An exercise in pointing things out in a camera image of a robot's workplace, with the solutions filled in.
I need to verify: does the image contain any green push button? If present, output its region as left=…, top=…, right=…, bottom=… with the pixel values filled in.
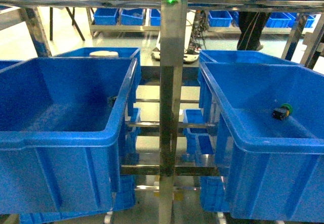
left=272, top=103, right=293, bottom=120

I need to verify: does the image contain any blue bin behind right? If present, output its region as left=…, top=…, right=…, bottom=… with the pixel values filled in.
left=198, top=50, right=300, bottom=114

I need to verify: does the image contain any blue bin behind left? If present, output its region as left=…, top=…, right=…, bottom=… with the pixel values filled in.
left=55, top=47, right=141, bottom=116

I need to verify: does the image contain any white round lid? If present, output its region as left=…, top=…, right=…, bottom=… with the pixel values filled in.
left=89, top=50, right=119, bottom=58

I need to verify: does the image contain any large blue bin left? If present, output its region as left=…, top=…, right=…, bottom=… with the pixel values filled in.
left=1, top=57, right=138, bottom=214

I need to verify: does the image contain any large blue bin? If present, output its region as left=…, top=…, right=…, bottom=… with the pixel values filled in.
left=1, top=57, right=138, bottom=214
left=199, top=62, right=323, bottom=222

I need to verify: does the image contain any large blue bin right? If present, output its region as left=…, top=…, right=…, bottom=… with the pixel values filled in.
left=199, top=62, right=323, bottom=222

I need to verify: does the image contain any vertical steel shelf post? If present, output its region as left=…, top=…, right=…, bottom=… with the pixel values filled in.
left=158, top=0, right=188, bottom=223

